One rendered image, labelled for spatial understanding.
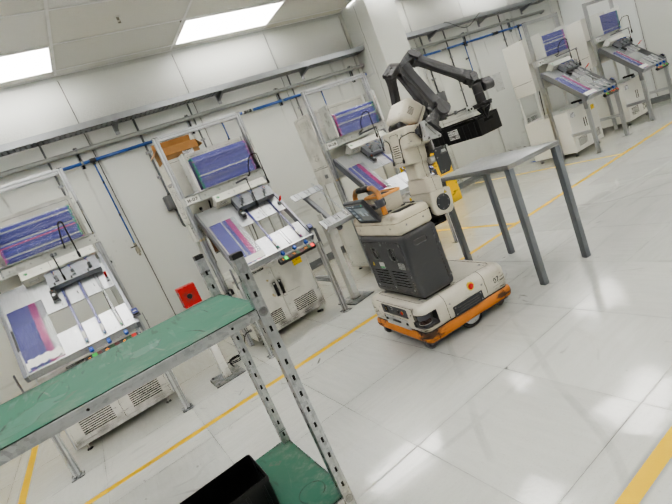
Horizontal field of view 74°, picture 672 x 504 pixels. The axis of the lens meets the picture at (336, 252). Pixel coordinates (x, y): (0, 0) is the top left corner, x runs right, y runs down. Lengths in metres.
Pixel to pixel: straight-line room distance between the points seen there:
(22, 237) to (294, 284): 2.01
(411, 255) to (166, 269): 3.35
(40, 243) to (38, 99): 2.11
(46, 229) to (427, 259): 2.62
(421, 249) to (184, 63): 3.99
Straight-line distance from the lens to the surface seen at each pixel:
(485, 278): 2.81
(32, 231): 3.73
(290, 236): 3.64
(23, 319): 3.57
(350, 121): 4.57
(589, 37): 8.42
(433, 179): 2.83
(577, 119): 7.09
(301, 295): 3.96
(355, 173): 4.28
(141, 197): 5.29
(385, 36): 6.53
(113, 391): 1.13
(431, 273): 2.62
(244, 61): 6.01
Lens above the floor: 1.22
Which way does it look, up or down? 11 degrees down
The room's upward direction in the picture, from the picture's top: 22 degrees counter-clockwise
